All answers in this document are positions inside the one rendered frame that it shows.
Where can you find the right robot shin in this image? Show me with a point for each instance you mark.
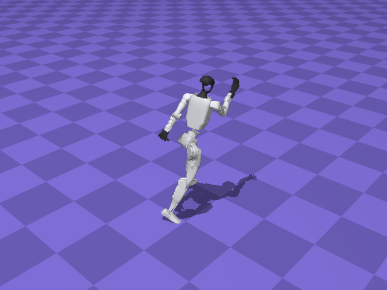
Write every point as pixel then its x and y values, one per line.
pixel 178 194

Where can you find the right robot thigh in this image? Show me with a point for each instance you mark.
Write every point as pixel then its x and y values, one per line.
pixel 193 163

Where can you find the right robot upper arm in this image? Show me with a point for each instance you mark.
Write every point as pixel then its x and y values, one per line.
pixel 216 106

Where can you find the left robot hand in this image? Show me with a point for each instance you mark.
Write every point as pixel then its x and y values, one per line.
pixel 163 135

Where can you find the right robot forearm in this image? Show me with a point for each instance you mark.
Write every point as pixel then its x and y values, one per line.
pixel 226 103

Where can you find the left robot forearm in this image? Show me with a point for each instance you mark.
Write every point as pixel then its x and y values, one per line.
pixel 170 123

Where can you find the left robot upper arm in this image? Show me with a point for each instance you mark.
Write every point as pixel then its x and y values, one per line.
pixel 183 103

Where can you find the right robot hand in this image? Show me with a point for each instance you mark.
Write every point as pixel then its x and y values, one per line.
pixel 234 87

